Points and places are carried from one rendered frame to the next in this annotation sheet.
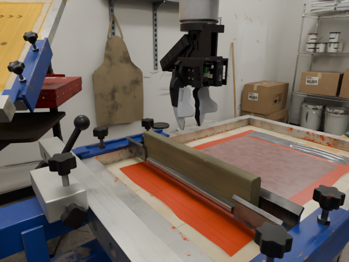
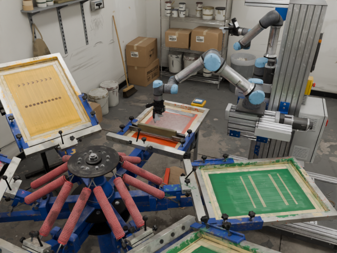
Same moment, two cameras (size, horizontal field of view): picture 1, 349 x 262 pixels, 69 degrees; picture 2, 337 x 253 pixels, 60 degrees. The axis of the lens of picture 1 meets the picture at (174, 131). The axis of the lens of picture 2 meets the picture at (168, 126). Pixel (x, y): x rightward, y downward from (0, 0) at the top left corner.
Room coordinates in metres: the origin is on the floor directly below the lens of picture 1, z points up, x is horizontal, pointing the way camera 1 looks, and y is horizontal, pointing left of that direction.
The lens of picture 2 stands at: (-1.36, 0.90, 2.38)
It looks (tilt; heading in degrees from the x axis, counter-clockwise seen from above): 32 degrees down; 331
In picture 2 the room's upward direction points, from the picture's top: straight up
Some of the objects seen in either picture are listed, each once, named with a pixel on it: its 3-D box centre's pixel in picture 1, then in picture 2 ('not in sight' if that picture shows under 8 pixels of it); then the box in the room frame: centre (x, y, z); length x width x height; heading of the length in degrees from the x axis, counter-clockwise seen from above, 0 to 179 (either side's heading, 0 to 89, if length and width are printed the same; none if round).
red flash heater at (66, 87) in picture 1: (30, 90); not in sight; (1.44, 0.82, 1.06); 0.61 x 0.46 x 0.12; 8
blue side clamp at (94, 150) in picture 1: (126, 149); (127, 129); (0.75, 0.15, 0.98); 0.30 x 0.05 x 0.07; 128
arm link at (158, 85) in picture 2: not in sight; (158, 88); (0.53, -0.05, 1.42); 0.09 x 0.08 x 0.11; 52
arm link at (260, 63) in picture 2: not in sight; (261, 66); (0.50, -1.11, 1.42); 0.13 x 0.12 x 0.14; 105
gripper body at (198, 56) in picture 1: (200, 56); (158, 106); (0.53, -0.05, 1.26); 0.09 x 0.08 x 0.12; 38
